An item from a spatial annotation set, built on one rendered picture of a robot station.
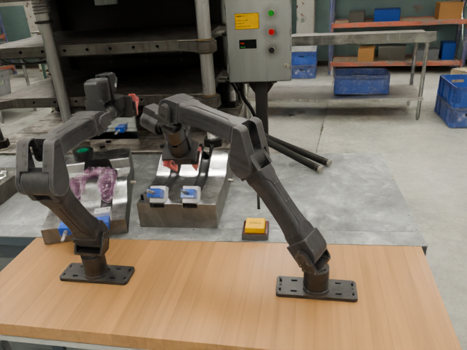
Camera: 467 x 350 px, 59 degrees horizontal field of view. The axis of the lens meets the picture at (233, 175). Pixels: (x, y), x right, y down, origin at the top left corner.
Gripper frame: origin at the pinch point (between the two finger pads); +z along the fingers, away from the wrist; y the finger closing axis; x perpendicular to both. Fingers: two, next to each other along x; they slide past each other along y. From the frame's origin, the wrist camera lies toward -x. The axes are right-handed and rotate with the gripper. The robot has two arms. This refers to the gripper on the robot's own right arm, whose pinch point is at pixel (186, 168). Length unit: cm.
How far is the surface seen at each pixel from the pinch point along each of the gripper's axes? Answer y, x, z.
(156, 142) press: 37, -60, 60
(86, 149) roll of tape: 49, -25, 22
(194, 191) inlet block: -2.3, 5.5, 4.5
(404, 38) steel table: -145, -293, 181
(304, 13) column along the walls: -53, -554, 323
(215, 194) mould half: -7.3, 1.2, 12.8
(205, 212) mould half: -4.9, 8.7, 12.2
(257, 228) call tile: -21.8, 14.0, 11.7
